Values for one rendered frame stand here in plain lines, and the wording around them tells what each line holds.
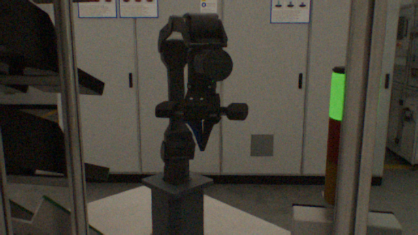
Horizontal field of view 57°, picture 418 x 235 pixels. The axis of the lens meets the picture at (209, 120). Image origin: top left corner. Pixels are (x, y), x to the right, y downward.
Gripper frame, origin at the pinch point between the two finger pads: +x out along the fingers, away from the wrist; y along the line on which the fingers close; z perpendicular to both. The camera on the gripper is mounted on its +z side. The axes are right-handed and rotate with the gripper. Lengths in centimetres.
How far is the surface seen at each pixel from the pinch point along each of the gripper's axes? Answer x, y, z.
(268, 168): 105, 6, -288
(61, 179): 1.9, -17.5, 24.3
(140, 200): 39, -34, -49
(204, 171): 109, -57, -278
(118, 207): 39, -39, -42
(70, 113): -8.8, -14.8, 24.8
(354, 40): -19.3, 22.7, 36.1
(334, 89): -14.1, 21.6, 32.4
